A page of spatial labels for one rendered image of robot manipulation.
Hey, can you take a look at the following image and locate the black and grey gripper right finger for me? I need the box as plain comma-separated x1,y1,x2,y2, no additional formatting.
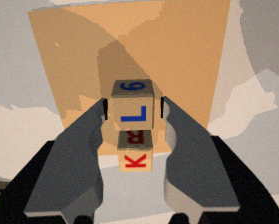
161,96,279,224

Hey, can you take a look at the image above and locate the orange square mat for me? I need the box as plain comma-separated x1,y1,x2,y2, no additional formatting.
27,0,231,156

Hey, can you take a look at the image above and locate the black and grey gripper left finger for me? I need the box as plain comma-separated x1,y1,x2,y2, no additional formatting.
0,98,108,224

